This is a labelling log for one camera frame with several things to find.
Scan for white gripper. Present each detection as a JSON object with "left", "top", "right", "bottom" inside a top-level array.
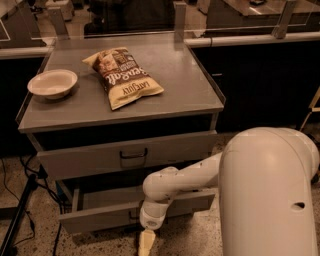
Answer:
[{"left": 138, "top": 201, "right": 168, "bottom": 256}]

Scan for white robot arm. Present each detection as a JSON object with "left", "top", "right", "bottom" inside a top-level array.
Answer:
[{"left": 140, "top": 127, "right": 319, "bottom": 256}]

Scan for grey top drawer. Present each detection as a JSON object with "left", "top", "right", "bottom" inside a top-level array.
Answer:
[{"left": 38, "top": 130, "right": 217, "bottom": 180}]

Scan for grey drawer cabinet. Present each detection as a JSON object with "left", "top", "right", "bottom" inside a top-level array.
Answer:
[{"left": 19, "top": 33, "right": 223, "bottom": 233}]

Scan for black stand pole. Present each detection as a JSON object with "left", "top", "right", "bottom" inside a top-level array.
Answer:
[{"left": 0, "top": 174, "right": 36, "bottom": 256}]

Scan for sea salt chips bag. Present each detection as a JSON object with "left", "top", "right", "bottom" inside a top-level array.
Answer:
[{"left": 82, "top": 47, "right": 164, "bottom": 110}]

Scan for white bowl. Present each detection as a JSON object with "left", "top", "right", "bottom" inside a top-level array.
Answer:
[{"left": 27, "top": 69, "right": 78, "bottom": 99}]

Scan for white railing bar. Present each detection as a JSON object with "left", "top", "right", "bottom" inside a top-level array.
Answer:
[{"left": 184, "top": 32, "right": 320, "bottom": 48}]

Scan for black floor cable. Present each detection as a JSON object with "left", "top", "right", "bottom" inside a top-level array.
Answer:
[{"left": 0, "top": 154, "right": 68, "bottom": 256}]

